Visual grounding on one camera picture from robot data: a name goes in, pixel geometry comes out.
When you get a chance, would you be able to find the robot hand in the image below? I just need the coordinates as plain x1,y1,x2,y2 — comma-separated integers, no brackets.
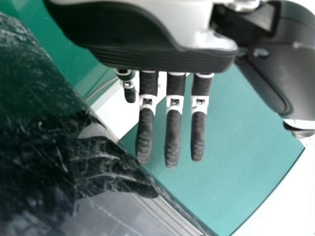
43,0,315,171

